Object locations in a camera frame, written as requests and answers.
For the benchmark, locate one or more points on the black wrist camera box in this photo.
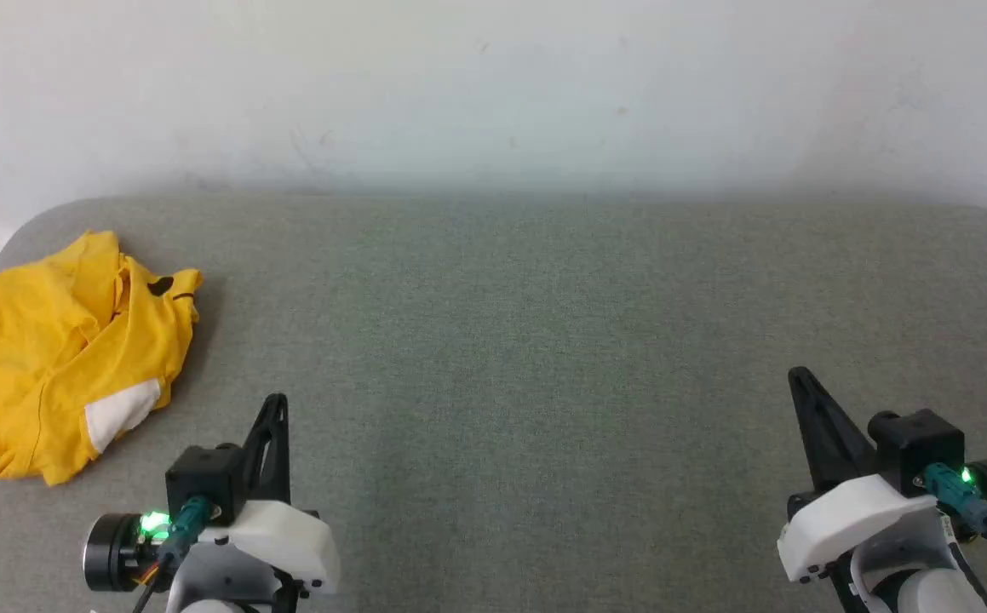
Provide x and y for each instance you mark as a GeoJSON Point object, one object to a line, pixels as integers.
{"type": "Point", "coordinates": [203, 477]}
{"type": "Point", "coordinates": [919, 443]}

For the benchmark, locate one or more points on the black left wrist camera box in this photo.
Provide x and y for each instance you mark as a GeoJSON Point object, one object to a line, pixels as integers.
{"type": "Point", "coordinates": [203, 477]}

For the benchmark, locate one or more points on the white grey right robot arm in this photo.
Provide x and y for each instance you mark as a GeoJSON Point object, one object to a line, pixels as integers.
{"type": "Point", "coordinates": [927, 592]}

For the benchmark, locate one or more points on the yellow t-shirt with white print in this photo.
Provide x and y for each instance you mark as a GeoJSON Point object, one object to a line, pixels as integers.
{"type": "Point", "coordinates": [29, 340]}

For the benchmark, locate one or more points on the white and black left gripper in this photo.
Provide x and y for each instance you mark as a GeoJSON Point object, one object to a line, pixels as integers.
{"type": "Point", "coordinates": [289, 541]}

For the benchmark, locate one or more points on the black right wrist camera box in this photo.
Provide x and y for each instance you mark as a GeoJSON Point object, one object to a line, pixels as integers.
{"type": "Point", "coordinates": [919, 443]}

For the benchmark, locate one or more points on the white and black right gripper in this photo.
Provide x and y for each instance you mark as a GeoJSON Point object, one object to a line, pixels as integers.
{"type": "Point", "coordinates": [851, 519]}

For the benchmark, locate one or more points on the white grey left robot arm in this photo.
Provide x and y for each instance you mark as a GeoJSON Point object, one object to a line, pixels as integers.
{"type": "Point", "coordinates": [220, 579]}

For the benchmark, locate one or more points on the black round left gripper motor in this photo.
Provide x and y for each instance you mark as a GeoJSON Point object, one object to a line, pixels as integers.
{"type": "Point", "coordinates": [110, 553]}

